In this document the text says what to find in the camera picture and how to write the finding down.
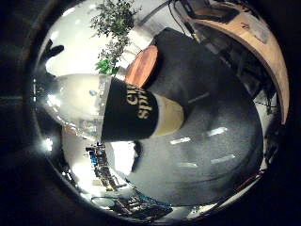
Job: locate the white crumpled cloth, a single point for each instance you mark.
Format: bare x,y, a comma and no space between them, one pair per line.
122,157

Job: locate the green potted plant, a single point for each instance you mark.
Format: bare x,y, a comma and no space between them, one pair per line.
114,28

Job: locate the round brown wooden stool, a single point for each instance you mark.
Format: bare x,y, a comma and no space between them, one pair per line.
142,66

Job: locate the curved light wooden desk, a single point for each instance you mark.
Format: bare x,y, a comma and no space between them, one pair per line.
263,50

